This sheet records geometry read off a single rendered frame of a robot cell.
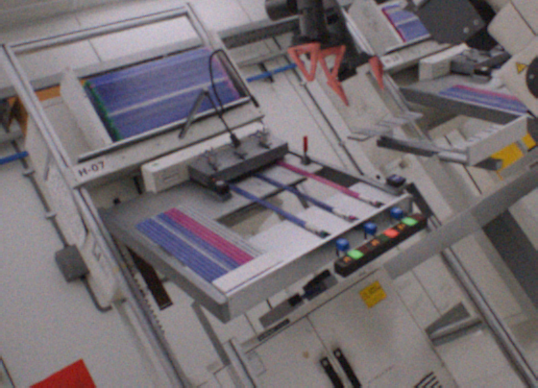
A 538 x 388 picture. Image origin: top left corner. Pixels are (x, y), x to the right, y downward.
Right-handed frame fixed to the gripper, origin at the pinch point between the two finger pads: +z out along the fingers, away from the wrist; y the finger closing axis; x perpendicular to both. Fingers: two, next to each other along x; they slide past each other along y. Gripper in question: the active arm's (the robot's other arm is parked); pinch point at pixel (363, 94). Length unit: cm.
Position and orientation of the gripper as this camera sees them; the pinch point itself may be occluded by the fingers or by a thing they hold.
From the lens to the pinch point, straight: 154.7
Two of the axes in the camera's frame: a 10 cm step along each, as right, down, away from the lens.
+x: -3.8, -0.7, -9.2
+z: 3.5, 9.1, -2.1
